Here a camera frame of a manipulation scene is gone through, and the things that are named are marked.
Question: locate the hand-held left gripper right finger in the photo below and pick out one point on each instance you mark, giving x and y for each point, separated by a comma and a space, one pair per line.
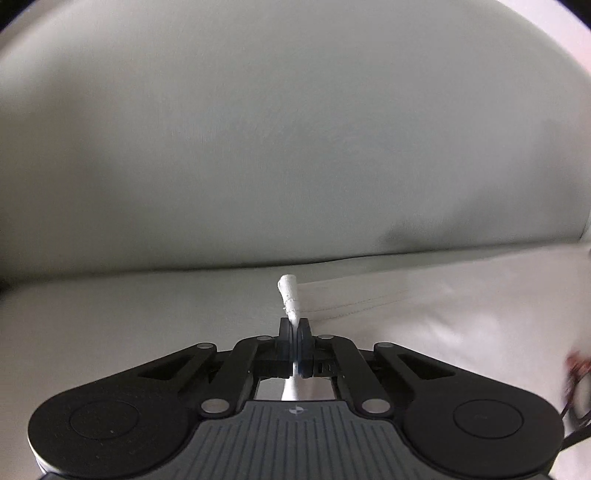
305, 347

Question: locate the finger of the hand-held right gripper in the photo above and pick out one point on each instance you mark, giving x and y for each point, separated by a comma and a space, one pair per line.
576, 369

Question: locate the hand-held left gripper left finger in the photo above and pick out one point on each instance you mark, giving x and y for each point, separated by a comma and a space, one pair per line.
286, 347

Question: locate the white cloth garment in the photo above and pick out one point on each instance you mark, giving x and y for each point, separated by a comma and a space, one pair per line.
258, 152

